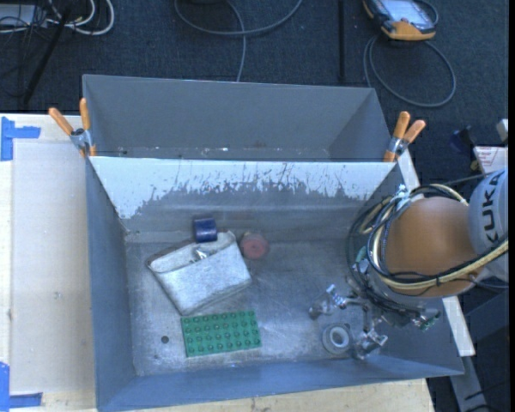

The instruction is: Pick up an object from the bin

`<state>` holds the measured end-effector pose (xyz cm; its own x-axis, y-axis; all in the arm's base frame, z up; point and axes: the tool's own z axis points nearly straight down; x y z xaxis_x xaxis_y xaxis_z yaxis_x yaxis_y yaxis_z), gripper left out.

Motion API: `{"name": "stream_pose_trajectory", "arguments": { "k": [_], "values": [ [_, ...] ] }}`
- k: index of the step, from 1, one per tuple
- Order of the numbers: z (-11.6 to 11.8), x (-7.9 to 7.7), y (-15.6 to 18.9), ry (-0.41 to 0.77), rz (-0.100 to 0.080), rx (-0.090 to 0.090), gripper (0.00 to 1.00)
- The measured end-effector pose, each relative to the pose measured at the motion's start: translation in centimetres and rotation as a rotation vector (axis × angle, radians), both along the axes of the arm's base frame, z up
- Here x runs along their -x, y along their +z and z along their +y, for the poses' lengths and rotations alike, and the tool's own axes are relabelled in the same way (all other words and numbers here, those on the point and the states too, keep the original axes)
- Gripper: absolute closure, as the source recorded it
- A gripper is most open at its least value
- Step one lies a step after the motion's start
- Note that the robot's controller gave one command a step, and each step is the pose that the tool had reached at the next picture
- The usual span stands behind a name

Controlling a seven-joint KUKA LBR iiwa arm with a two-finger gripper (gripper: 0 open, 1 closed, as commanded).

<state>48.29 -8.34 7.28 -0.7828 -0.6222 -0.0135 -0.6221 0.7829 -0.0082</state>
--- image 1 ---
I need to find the red round disc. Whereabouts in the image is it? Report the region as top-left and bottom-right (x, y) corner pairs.
(239, 231), (270, 261)

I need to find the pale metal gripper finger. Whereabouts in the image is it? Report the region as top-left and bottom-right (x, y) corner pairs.
(307, 284), (349, 320)
(350, 327), (389, 361)

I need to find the grey metal bin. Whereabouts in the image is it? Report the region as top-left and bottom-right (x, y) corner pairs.
(81, 74), (465, 412)

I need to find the grey tape ring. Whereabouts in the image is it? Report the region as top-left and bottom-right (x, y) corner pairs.
(321, 323), (352, 354)

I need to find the green studded flat block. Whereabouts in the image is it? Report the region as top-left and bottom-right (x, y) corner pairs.
(180, 311), (263, 358)

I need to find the blue cylinder cup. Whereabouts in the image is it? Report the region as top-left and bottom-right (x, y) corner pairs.
(192, 216), (219, 244)

